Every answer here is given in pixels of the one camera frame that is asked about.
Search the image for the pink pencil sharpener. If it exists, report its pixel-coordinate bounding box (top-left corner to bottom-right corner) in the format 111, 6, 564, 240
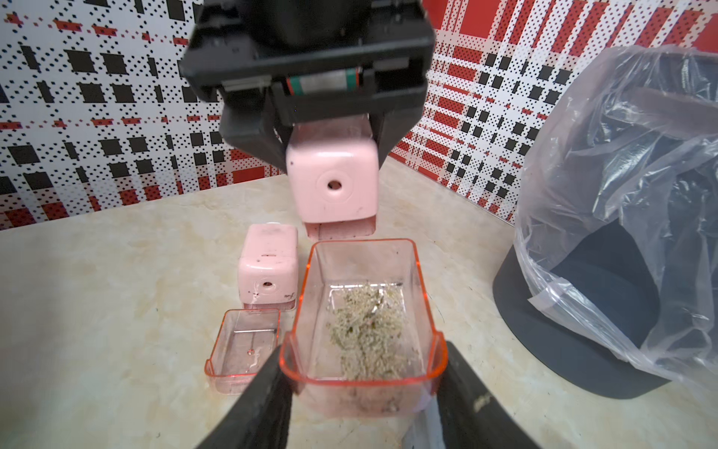
286, 115, 380, 241
237, 223, 299, 310

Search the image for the pink shavings tray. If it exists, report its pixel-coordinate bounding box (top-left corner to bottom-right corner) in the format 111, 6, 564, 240
279, 239, 448, 417
204, 309, 282, 396

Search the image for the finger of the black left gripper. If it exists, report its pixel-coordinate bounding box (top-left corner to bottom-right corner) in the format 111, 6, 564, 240
369, 106, 424, 168
220, 97, 292, 171

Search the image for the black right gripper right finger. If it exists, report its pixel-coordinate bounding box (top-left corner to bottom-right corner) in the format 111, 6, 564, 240
438, 342, 538, 449

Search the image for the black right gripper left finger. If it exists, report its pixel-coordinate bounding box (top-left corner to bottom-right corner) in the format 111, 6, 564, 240
198, 348, 293, 449

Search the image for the dark grey trash bin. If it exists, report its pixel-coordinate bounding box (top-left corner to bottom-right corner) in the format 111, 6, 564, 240
492, 49, 718, 400

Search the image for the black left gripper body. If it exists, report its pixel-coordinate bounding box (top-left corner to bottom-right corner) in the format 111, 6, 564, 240
179, 1, 435, 125

